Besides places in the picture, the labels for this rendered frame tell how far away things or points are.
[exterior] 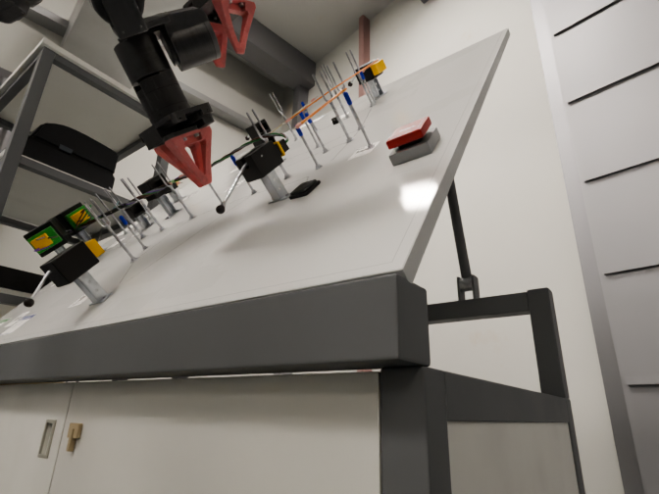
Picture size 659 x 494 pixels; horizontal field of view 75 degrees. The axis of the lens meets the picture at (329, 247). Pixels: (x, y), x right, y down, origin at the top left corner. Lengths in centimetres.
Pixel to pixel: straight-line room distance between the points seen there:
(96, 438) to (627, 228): 204
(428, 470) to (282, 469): 14
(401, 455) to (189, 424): 26
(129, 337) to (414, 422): 37
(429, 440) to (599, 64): 242
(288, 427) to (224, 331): 11
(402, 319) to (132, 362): 35
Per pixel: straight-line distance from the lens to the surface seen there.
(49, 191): 176
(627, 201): 226
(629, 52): 262
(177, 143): 62
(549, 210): 241
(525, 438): 61
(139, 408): 63
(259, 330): 41
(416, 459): 36
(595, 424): 220
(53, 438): 83
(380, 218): 45
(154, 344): 55
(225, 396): 50
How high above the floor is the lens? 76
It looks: 21 degrees up
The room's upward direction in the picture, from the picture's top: 2 degrees clockwise
